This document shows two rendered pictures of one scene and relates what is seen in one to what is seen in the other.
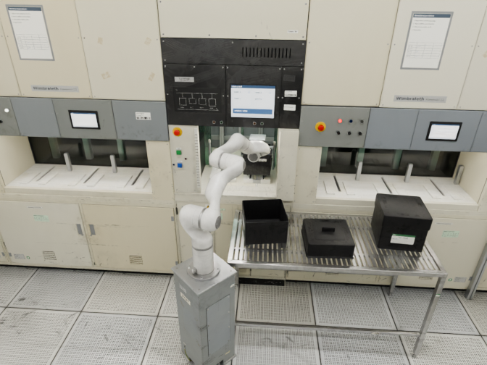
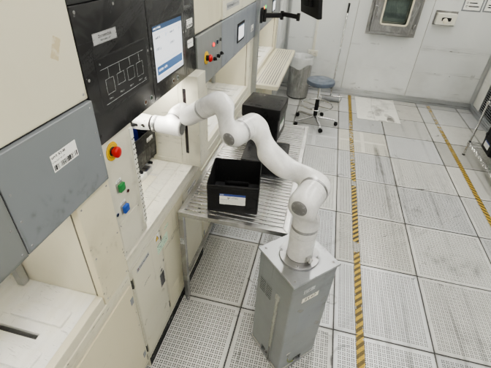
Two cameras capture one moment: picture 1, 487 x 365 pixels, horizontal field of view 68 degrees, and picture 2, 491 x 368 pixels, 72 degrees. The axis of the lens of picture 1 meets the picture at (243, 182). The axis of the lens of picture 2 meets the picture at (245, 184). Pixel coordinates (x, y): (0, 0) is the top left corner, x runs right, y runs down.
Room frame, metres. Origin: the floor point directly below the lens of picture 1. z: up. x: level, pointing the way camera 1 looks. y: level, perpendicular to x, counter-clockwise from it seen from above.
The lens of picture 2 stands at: (1.74, 1.37, 1.95)
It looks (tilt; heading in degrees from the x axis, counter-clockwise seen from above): 35 degrees down; 278
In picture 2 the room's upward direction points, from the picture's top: 3 degrees clockwise
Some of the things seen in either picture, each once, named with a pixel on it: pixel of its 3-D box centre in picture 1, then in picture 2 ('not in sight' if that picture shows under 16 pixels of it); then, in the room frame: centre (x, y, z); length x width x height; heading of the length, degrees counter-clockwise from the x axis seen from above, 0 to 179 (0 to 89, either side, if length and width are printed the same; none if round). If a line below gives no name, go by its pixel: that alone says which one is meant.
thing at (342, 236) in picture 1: (327, 235); (266, 155); (1.89, -0.54, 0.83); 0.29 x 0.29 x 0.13; 89
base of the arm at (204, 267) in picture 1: (203, 257); (302, 241); (1.63, 0.23, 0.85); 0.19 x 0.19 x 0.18
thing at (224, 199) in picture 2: (264, 221); (235, 185); (2.02, -0.14, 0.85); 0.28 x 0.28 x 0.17; 5
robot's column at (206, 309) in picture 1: (206, 315); (288, 304); (1.63, 0.23, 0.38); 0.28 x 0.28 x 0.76; 42
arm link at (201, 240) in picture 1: (196, 225); (305, 209); (1.64, 0.26, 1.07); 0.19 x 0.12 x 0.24; 67
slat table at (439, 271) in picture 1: (322, 280); (253, 204); (1.96, -0.57, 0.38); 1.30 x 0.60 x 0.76; 87
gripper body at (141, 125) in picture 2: not in sight; (145, 121); (2.48, -0.09, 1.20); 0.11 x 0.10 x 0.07; 173
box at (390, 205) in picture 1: (398, 221); (264, 116); (1.97, -1.02, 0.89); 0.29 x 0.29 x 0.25; 82
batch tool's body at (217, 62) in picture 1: (237, 158); (91, 166); (2.74, 0.05, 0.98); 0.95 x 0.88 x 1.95; 177
